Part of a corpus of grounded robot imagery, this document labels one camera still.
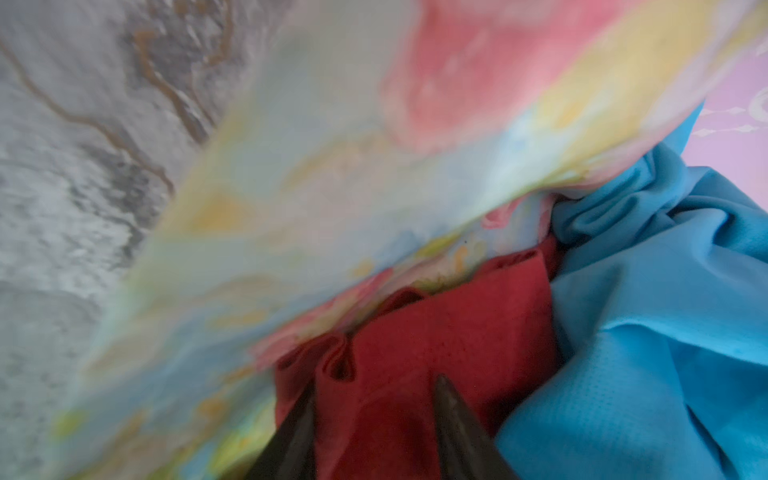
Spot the bright red cloth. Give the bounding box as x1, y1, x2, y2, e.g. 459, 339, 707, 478
275, 237, 561, 479

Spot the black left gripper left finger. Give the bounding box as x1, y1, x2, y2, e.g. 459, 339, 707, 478
243, 383, 316, 480

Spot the teal blue cloth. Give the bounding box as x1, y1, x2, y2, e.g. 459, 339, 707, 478
496, 118, 767, 479

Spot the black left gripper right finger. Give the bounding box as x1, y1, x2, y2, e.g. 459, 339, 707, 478
433, 375, 519, 480

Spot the floral pastel cloth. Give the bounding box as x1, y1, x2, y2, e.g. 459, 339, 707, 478
44, 1, 767, 479

